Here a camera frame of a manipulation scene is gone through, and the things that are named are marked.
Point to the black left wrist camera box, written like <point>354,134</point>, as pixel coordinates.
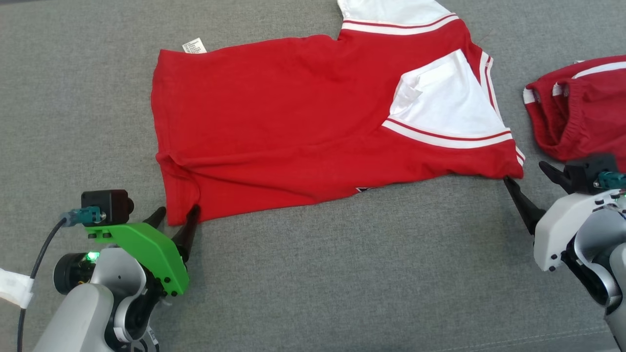
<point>105,205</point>

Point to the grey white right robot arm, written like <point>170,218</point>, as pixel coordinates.
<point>594,234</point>

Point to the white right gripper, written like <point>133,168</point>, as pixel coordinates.
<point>557,230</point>

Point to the red shorts white stripes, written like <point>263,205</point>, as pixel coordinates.
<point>592,112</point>

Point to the red white jersey shirt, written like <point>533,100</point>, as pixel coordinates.
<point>293,122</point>

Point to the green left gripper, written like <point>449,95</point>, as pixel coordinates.
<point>151,254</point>

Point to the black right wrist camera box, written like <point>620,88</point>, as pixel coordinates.
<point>584,171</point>

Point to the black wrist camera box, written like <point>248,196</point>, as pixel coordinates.
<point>584,171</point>
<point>105,205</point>

